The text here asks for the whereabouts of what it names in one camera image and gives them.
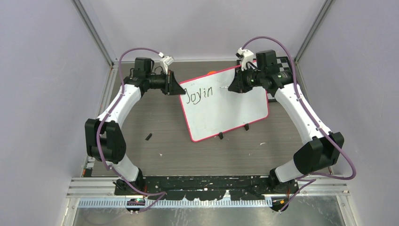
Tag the black white checkerboard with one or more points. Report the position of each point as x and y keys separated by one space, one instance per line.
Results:
x=284 y=64

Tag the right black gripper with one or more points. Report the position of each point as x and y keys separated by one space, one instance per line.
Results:
x=237 y=85

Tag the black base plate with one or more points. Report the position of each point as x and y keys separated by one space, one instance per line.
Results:
x=206 y=188

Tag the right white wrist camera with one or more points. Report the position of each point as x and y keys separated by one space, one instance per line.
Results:
x=246 y=57

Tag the slotted cable duct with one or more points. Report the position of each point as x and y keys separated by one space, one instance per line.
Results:
x=141 y=203

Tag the pink framed whiteboard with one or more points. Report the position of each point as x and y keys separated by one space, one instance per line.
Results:
x=209 y=109

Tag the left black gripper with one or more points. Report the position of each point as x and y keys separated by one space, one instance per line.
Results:
x=172 y=87

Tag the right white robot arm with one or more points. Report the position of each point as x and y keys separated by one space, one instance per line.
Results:
x=320 y=146

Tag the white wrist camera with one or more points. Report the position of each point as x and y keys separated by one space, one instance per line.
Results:
x=165 y=62
x=246 y=57

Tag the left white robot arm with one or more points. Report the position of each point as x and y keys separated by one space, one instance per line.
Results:
x=104 y=138

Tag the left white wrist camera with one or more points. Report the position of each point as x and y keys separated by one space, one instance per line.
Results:
x=165 y=62

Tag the black marker cap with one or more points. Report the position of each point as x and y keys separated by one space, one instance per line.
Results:
x=148 y=137

